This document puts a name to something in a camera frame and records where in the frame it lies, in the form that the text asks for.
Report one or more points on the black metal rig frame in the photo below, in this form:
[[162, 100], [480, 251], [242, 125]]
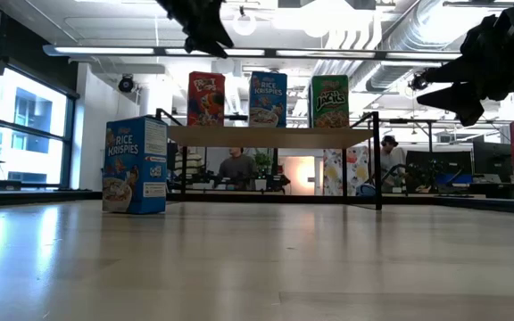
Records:
[[226, 196]]

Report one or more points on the round white ceiling lamp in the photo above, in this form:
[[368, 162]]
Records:
[[246, 27]]

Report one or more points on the black computer monitor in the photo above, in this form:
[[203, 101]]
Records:
[[455, 160], [493, 158]]

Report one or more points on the silver ventilation duct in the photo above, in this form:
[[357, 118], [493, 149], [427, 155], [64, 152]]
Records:
[[417, 27]]

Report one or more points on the green Apple Jacks cereal box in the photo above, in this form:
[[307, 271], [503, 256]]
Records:
[[329, 102]]

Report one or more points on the potted green plant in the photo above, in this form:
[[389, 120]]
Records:
[[263, 160]]

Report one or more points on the black robot workstation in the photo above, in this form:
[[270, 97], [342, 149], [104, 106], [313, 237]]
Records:
[[237, 117]]

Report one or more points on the black ceiling spotlight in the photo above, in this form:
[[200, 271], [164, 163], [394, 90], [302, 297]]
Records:
[[415, 82], [126, 84]]

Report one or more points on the person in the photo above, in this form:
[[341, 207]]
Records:
[[391, 158], [238, 167], [190, 162]]

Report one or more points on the blue Rice Krispies cereal box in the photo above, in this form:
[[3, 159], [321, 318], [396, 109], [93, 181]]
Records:
[[134, 169], [267, 100]]

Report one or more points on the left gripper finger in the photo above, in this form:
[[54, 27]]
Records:
[[219, 31], [205, 46]]

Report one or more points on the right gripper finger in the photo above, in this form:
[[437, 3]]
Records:
[[462, 102], [446, 73]]

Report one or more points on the long ceiling light bar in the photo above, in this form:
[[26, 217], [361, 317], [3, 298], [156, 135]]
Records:
[[105, 51]]

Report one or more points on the colourful patterned panel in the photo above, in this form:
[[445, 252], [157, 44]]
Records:
[[357, 171]]

